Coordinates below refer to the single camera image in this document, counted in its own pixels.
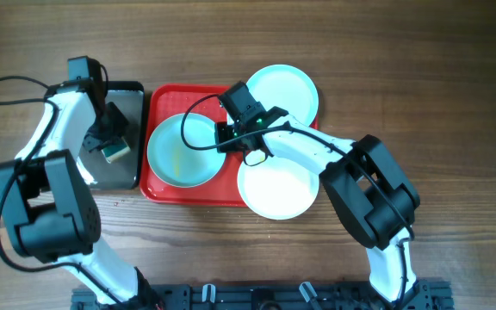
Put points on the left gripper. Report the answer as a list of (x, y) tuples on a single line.
[(122, 124)]

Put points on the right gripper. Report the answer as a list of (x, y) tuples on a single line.
[(222, 128)]

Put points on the green yellow sponge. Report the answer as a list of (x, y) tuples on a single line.
[(116, 150)]

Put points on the white plate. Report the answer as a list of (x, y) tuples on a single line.
[(276, 188)]

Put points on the light blue plate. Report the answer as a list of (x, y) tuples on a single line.
[(173, 162), (286, 87)]

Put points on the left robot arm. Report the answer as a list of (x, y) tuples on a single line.
[(48, 216)]

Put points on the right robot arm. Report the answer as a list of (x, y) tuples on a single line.
[(370, 193)]

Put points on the black metal tray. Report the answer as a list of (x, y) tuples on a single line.
[(122, 172)]

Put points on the red plastic tray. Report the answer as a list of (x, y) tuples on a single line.
[(221, 190)]

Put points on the light blue plate top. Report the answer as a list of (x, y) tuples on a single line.
[(286, 87)]

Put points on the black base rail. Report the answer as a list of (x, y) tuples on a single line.
[(342, 295)]

